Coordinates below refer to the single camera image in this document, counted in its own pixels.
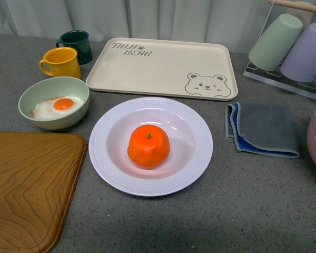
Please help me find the grey blue folded cloth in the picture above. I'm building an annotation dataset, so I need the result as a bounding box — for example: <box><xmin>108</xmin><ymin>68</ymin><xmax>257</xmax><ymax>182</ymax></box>
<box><xmin>225</xmin><ymin>102</ymin><xmax>299</xmax><ymax>159</ymax></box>

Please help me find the wooden cutting board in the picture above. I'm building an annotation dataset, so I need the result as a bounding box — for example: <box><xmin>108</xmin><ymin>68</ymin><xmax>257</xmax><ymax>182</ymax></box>
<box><xmin>0</xmin><ymin>131</ymin><xmax>87</xmax><ymax>252</ymax></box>

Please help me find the wooden rack handle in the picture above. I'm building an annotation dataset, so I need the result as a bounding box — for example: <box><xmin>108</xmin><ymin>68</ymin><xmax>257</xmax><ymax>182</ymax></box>
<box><xmin>267</xmin><ymin>0</ymin><xmax>316</xmax><ymax>14</ymax></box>

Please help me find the purple plastic cup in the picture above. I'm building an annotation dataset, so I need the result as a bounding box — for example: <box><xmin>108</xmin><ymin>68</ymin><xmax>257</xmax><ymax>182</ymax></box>
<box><xmin>280</xmin><ymin>23</ymin><xmax>316</xmax><ymax>82</ymax></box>

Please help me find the beige bear serving tray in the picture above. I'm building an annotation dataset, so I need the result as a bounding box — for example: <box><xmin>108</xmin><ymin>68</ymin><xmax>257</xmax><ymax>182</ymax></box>
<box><xmin>86</xmin><ymin>38</ymin><xmax>238</xmax><ymax>101</ymax></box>

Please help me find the yellow mug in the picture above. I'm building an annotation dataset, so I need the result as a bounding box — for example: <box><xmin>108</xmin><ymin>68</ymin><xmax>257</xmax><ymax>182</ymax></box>
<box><xmin>39</xmin><ymin>47</ymin><xmax>82</xmax><ymax>79</ymax></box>

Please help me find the dark green mug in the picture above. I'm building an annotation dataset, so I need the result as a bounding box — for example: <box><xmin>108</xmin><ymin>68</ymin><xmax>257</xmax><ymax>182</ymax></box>
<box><xmin>56</xmin><ymin>30</ymin><xmax>93</xmax><ymax>65</ymax></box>

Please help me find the white round deep plate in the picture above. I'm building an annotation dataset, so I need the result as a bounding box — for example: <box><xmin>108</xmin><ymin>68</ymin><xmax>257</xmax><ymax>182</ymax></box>
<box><xmin>89</xmin><ymin>97</ymin><xmax>213</xmax><ymax>197</ymax></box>

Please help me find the fake fried egg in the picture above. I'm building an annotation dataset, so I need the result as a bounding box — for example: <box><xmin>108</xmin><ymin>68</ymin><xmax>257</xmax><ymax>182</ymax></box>
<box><xmin>31</xmin><ymin>96</ymin><xmax>84</xmax><ymax>120</ymax></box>

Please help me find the orange mandarin fruit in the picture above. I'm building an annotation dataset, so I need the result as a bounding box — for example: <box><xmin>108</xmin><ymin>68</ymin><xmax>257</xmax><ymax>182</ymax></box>
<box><xmin>127</xmin><ymin>124</ymin><xmax>170</xmax><ymax>169</ymax></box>

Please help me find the light green plastic cup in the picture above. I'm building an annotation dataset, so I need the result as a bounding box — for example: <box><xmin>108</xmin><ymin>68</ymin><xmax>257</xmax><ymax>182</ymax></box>
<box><xmin>249</xmin><ymin>14</ymin><xmax>303</xmax><ymax>71</ymax></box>

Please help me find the clear acrylic cup rack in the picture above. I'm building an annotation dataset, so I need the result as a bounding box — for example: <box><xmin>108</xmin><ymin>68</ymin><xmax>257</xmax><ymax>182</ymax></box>
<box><xmin>243</xmin><ymin>1</ymin><xmax>316</xmax><ymax>100</ymax></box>

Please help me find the light green bowl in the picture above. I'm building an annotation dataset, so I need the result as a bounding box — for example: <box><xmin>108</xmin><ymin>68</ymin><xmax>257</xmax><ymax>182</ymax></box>
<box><xmin>18</xmin><ymin>76</ymin><xmax>90</xmax><ymax>130</ymax></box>

